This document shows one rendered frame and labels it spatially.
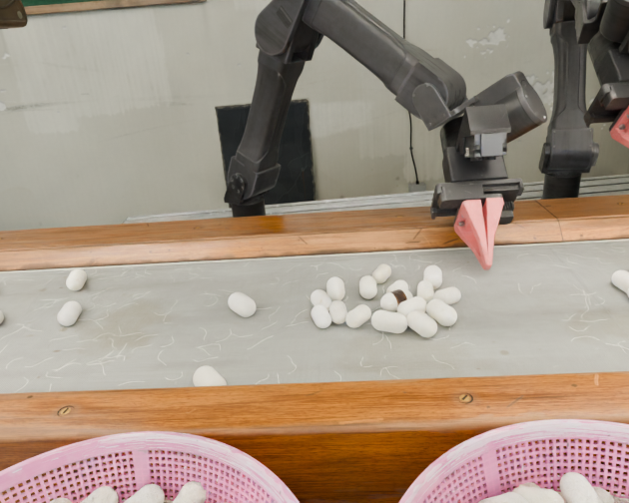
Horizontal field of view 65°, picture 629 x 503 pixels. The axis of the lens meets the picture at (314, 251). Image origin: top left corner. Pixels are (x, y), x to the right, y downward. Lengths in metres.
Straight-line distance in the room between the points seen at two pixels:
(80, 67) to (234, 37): 0.72
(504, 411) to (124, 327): 0.39
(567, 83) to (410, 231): 0.46
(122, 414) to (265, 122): 0.55
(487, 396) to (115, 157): 2.44
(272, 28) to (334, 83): 1.74
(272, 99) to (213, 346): 0.44
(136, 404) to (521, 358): 0.33
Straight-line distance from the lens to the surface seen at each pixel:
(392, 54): 0.70
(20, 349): 0.61
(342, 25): 0.74
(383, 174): 2.61
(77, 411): 0.44
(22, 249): 0.84
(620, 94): 0.72
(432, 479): 0.34
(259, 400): 0.40
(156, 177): 2.65
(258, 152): 0.86
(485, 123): 0.59
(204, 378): 0.44
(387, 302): 0.53
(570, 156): 1.01
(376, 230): 0.70
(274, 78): 0.81
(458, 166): 0.63
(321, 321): 0.51
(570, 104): 1.03
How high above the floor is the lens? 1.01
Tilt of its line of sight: 23 degrees down
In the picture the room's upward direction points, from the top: 5 degrees counter-clockwise
